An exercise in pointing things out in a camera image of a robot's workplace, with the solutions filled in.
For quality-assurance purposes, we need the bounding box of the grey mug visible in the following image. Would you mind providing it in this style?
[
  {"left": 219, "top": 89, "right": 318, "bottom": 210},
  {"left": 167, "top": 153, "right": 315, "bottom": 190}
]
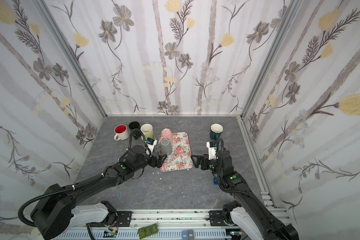
[{"left": 160, "top": 139, "right": 172, "bottom": 155}]

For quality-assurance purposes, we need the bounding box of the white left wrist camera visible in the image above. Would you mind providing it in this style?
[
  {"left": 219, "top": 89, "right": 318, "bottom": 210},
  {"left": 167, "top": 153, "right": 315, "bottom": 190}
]
[{"left": 146, "top": 138, "right": 158, "bottom": 156}]

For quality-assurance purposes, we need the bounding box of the pink mug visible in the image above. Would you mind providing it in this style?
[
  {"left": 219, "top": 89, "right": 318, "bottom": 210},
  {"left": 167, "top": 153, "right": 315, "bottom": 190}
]
[{"left": 159, "top": 128, "right": 174, "bottom": 144}]

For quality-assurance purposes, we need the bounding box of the blue grey connector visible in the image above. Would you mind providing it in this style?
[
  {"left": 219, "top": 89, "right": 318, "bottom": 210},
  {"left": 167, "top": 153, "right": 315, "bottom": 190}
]
[{"left": 181, "top": 230, "right": 195, "bottom": 240}]

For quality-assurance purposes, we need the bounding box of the floral serving tray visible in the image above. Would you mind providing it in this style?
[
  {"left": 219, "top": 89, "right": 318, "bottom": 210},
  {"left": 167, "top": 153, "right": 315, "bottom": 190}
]
[{"left": 160, "top": 132, "right": 194, "bottom": 172}]

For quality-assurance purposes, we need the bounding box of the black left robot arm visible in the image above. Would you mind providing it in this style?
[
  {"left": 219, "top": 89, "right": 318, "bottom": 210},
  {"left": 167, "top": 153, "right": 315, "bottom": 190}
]
[{"left": 18, "top": 137, "right": 168, "bottom": 240}]

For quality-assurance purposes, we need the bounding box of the black mug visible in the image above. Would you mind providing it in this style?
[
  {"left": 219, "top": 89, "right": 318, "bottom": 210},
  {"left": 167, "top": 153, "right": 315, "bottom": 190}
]
[{"left": 129, "top": 121, "right": 141, "bottom": 131}]

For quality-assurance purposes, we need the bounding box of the green circuit board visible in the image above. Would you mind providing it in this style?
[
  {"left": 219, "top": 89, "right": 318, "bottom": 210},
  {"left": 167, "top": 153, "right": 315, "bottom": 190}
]
[{"left": 138, "top": 224, "right": 159, "bottom": 240}]

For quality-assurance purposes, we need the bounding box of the white mug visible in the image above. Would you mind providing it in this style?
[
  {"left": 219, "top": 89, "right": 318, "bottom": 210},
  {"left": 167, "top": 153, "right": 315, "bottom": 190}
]
[{"left": 114, "top": 125, "right": 131, "bottom": 141}]

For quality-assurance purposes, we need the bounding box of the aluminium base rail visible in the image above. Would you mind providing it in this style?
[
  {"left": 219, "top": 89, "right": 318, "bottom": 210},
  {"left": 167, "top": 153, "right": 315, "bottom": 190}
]
[{"left": 56, "top": 209, "right": 250, "bottom": 240}]

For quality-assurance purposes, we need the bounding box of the black corrugated cable conduit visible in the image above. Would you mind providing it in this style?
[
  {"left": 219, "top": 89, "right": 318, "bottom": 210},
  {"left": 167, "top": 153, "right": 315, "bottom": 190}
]
[{"left": 17, "top": 175, "right": 106, "bottom": 227}]

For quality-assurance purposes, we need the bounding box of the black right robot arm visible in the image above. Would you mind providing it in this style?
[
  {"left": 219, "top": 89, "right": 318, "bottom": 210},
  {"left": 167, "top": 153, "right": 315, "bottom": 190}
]
[{"left": 191, "top": 138, "right": 299, "bottom": 240}]

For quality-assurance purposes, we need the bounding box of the dark green mug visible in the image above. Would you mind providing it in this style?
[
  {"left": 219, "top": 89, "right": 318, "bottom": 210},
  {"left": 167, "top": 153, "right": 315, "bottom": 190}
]
[{"left": 210, "top": 123, "right": 224, "bottom": 141}]

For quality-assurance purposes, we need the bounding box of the light green mug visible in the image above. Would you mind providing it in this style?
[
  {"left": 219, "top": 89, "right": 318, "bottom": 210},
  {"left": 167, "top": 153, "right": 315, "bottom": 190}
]
[{"left": 140, "top": 124, "right": 154, "bottom": 140}]

